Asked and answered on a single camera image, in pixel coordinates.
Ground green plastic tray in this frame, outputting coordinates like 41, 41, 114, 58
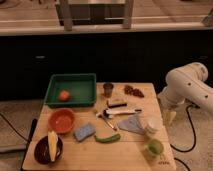
44, 73, 96, 108

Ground green cup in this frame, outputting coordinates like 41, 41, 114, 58
147, 139, 164, 157

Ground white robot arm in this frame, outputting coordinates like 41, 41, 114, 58
157, 62, 213, 125

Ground black handled brush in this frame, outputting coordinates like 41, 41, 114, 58
107, 99, 127, 108

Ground red tomato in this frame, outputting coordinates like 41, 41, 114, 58
58, 90, 71, 102

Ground blue sponge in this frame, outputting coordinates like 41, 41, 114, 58
74, 123, 96, 142

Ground black power cable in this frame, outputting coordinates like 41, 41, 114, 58
169, 104, 198, 171

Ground orange bowl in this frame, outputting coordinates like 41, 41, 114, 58
48, 108, 75, 134

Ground white cup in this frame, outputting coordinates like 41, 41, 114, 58
145, 116, 163, 135

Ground wooden chair frame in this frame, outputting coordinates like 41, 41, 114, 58
55, 0, 134, 31

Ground small metal cup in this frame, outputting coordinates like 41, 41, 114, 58
103, 82, 114, 98

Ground dark brown bowl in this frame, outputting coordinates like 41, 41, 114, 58
34, 136, 63, 165

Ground yellow corn cob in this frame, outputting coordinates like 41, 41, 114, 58
48, 131, 58, 162

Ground green pepper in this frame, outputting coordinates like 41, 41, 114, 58
94, 134, 121, 143

